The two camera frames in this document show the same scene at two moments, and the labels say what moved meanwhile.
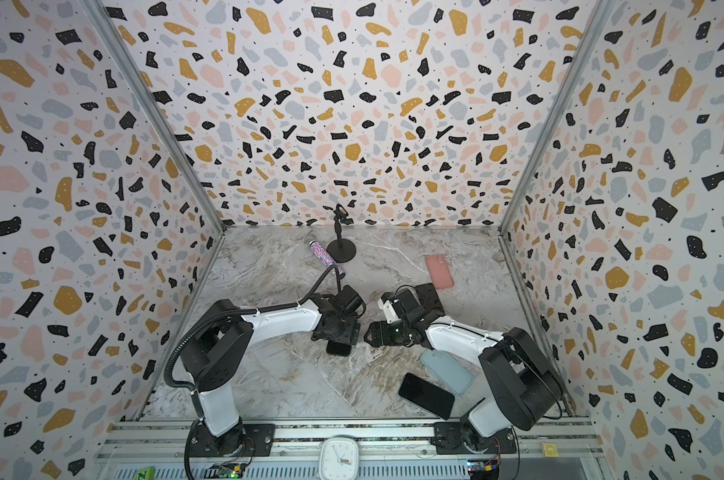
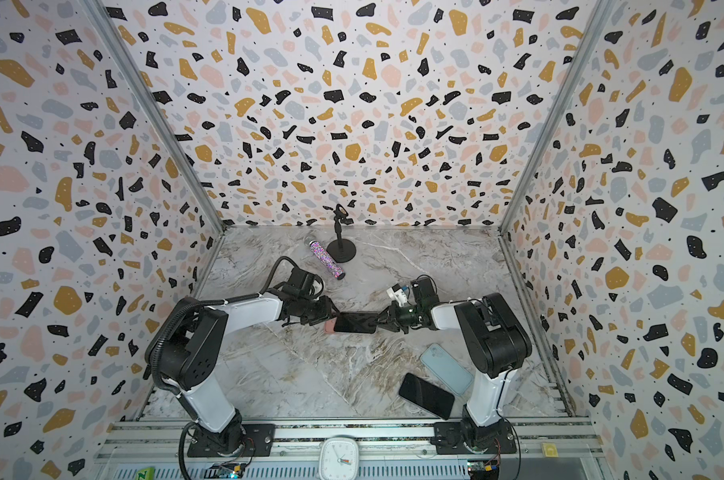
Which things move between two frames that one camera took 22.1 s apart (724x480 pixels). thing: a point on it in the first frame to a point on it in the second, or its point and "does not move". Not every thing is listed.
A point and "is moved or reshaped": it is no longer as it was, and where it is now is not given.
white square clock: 338,458 does not move
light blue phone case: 447,370 does not move
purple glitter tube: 323,255 does not move
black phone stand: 340,250 does not move
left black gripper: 351,334 to 324,303
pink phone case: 440,271 is moved or reshaped
